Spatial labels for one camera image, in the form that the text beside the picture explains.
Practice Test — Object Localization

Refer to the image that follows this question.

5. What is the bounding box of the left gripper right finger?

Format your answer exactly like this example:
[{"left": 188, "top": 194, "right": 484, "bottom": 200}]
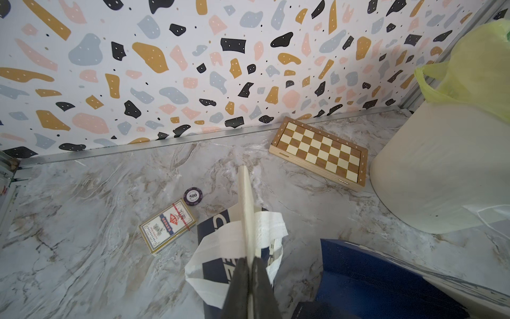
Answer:
[{"left": 251, "top": 257, "right": 281, "bottom": 319}]

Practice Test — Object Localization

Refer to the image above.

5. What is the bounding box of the yellow-green bin liner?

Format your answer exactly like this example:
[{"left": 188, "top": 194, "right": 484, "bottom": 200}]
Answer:
[{"left": 414, "top": 19, "right": 509, "bottom": 122}]

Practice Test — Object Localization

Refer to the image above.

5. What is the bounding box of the black poker chip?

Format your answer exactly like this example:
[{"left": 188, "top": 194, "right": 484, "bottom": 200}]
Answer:
[{"left": 183, "top": 187, "right": 203, "bottom": 206}]

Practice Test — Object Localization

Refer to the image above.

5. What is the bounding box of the white trash bin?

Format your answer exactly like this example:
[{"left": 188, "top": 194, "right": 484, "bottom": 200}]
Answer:
[{"left": 370, "top": 102, "right": 509, "bottom": 234}]

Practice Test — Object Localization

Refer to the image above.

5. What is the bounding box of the wooden chess board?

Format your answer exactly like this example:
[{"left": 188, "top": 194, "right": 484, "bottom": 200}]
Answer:
[{"left": 269, "top": 117, "right": 368, "bottom": 191}]

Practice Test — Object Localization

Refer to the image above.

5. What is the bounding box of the blue white bag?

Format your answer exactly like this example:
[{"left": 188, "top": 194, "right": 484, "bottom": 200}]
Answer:
[
  {"left": 292, "top": 239, "right": 509, "bottom": 318},
  {"left": 185, "top": 204, "right": 288, "bottom": 318}
]

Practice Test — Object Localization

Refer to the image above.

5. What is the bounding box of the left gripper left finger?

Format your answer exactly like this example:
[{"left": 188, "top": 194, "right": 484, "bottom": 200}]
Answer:
[{"left": 220, "top": 257, "right": 249, "bottom": 319}]

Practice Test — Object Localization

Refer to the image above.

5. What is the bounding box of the playing card deck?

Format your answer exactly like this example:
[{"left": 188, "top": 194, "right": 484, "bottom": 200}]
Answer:
[{"left": 139, "top": 199, "right": 197, "bottom": 255}]

